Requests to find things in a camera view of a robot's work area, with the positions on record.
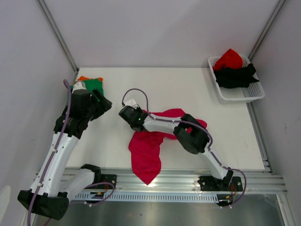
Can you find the pink t shirt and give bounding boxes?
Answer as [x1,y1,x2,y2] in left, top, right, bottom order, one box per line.
[128,108,208,186]

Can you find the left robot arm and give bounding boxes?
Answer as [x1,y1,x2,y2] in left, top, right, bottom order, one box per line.
[17,89,112,220]

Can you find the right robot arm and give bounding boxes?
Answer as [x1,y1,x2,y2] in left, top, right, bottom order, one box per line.
[119,105,233,190]

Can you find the green folded t shirt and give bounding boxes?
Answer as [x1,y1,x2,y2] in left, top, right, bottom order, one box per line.
[71,85,104,104]

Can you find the orange folded t shirt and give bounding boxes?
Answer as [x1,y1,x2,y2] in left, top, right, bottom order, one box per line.
[74,76,103,86]

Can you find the red t shirt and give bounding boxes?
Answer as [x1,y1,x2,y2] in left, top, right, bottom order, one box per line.
[213,48,243,71]

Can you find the black t shirt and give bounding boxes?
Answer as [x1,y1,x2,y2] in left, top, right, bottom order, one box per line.
[214,63,259,89]

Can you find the white plastic basket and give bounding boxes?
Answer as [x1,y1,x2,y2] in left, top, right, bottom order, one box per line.
[207,54,266,105]

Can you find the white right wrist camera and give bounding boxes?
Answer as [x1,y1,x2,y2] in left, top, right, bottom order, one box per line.
[124,99,139,109]

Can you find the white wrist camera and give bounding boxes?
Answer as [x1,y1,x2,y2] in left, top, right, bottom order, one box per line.
[124,99,139,109]
[71,81,86,94]

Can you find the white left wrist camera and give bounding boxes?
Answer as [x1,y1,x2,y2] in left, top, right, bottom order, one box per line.
[71,81,86,94]

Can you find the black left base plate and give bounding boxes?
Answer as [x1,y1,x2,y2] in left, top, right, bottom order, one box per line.
[93,174,117,190]

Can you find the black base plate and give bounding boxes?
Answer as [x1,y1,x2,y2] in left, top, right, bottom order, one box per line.
[198,176,243,192]
[93,174,117,190]

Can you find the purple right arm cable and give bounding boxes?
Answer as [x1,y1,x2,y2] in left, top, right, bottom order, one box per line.
[121,88,247,209]

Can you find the white slotted cable duct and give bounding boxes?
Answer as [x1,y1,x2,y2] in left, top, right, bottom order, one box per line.
[73,190,219,203]

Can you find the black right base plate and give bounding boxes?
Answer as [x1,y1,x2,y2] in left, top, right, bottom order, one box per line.
[198,176,243,192]

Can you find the left aluminium corner post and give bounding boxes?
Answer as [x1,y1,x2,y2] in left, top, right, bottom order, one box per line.
[36,0,79,73]

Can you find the aluminium corner post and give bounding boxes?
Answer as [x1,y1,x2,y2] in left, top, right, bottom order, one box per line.
[36,0,79,73]
[248,0,288,61]

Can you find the aluminium front rail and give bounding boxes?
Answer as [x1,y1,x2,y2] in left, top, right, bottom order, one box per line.
[32,168,289,195]

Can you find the right aluminium corner post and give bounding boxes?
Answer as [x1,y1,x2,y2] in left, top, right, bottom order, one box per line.
[248,0,288,61]

